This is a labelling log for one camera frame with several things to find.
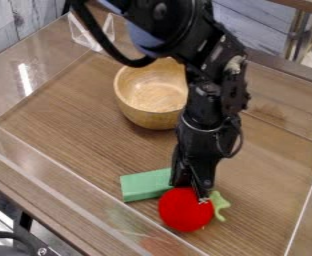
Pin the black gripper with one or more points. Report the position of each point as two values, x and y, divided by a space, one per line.
200 149

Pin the green rectangular block stick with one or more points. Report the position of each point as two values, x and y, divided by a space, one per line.
144 185

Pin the red felt strawberry toy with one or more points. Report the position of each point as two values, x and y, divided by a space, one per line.
184 213

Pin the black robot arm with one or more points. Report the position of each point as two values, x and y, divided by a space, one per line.
177 29

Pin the wooden brown bowl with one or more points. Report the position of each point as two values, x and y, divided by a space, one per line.
151 93

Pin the black table leg clamp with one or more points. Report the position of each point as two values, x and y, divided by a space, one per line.
20 242

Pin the metal chair frame background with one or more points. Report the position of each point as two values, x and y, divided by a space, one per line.
299 39

